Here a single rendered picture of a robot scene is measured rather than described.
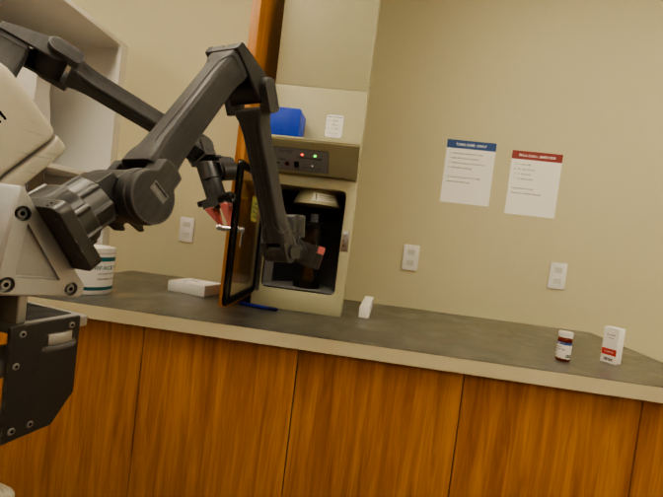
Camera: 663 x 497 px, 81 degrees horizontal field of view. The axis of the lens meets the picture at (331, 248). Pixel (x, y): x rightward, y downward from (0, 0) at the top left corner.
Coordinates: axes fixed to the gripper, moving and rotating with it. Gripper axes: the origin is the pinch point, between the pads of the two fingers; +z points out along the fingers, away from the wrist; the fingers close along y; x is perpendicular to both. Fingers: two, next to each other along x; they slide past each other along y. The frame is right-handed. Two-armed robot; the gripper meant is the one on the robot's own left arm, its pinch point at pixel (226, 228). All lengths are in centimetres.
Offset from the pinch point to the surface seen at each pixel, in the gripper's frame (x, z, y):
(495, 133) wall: -63, -11, -106
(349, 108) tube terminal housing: -21, -28, -46
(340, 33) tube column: -21, -53, -51
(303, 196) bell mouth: -25.1, -5.4, -21.8
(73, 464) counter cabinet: 3, 52, 64
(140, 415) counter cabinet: 4, 44, 40
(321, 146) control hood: -11.2, -16.5, -33.4
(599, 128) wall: -62, 1, -147
